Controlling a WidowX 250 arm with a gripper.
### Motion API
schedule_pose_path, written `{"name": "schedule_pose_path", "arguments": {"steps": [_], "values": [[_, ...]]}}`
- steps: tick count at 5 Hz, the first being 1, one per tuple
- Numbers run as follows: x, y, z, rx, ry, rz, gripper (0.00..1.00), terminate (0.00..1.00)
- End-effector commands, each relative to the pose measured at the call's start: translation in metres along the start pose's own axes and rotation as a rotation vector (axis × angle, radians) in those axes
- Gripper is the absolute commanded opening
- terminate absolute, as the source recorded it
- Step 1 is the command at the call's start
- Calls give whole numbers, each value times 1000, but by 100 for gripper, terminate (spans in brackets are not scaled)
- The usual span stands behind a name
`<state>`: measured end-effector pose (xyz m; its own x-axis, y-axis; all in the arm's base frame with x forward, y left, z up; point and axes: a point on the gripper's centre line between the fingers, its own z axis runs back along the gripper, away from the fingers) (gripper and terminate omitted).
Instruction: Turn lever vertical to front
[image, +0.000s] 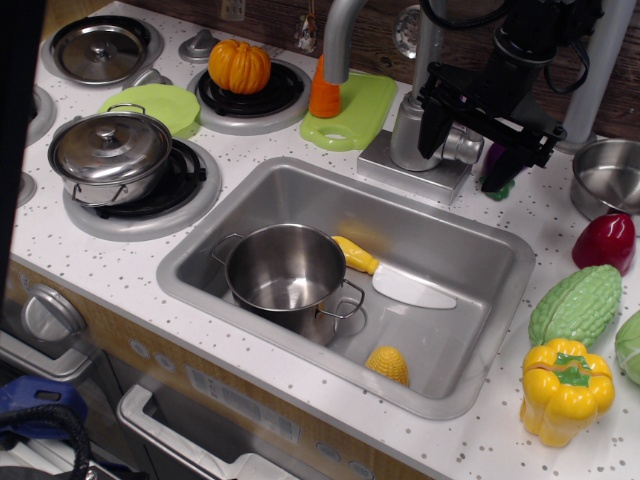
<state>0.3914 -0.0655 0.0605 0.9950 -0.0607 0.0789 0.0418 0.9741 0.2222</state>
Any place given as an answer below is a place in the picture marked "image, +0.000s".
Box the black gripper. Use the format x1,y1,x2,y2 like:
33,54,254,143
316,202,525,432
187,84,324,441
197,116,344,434
418,62,566,193

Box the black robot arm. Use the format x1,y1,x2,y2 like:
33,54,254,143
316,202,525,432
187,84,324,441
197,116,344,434
418,1,604,193

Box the silver faucet lever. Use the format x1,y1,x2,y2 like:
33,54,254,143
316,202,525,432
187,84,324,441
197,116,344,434
441,123,485,165

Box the purple toy eggplant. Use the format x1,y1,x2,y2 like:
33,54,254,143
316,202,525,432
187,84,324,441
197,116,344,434
479,141,527,202

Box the silver toy faucet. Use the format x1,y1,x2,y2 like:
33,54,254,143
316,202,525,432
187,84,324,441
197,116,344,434
322,0,474,206

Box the green cutting board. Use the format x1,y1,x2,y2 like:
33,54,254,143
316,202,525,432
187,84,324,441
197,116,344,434
299,71,397,152

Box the clear crystal knob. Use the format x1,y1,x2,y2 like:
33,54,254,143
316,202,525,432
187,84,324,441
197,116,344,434
392,5,421,59

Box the steel pot at right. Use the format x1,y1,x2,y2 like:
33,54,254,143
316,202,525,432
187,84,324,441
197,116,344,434
570,139,639,227

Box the orange toy carrot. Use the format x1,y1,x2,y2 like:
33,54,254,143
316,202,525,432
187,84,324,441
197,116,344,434
308,55,341,118

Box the dark red toy pepper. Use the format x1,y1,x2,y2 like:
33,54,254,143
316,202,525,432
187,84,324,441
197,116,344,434
572,213,636,276

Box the back stove burner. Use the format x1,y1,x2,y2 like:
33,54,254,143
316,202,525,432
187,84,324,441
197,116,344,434
188,60,311,136

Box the stove burner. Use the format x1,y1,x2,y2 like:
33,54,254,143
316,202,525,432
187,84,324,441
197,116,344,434
188,60,311,136
63,139,222,242

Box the green toy bitter gourd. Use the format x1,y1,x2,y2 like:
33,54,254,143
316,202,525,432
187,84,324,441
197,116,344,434
528,265,622,348

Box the grey sink basin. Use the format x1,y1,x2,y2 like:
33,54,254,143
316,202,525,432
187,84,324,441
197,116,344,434
157,157,535,420

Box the steel pot in sink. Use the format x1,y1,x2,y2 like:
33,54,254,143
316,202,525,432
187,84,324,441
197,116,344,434
210,224,365,345

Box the yellow toy corn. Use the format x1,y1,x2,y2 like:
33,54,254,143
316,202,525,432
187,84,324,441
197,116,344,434
365,346,409,387

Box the orange toy pumpkin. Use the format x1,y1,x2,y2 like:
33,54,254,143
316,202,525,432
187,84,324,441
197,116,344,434
208,39,271,95

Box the green toy cabbage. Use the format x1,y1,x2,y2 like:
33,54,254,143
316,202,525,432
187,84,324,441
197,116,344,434
615,312,640,384

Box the yellow toy bell pepper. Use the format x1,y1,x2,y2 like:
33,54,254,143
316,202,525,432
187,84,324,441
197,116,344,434
520,338,615,448

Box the front stove burner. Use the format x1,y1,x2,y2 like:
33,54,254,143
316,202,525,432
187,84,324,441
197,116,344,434
63,139,222,242

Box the grey stove knob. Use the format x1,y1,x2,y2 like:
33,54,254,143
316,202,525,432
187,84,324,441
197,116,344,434
178,29,218,63

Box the green plastic plate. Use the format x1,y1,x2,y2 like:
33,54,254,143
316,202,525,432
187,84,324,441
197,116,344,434
98,84,201,138

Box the steel pot with lid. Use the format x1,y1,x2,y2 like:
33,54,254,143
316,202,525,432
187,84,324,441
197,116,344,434
48,107,172,207

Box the steel pan lid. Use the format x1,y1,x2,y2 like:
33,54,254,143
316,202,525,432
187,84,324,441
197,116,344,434
52,23,147,85

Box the grey oven dial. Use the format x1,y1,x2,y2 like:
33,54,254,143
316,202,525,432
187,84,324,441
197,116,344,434
21,284,87,342

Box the black cable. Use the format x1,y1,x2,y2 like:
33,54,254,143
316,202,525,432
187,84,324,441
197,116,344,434
418,0,591,96

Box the yellow handled toy knife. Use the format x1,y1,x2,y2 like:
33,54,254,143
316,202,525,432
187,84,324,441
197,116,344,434
332,236,457,310

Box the grey vertical post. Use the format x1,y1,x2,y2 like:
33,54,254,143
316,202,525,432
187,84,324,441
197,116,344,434
556,0,636,154

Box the oven door handle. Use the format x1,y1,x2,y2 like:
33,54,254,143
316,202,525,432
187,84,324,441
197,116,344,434
117,385,295,479

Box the blue object with cable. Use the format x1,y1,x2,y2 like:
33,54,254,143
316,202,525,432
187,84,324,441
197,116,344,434
0,374,96,480

